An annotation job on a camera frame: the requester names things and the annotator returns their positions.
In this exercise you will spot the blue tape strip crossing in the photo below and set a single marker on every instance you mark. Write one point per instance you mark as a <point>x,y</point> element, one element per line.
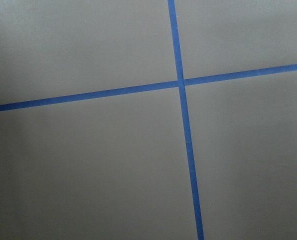
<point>185,119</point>

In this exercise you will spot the blue tape strip long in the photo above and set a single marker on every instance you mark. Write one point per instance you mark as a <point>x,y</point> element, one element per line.
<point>147,87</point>

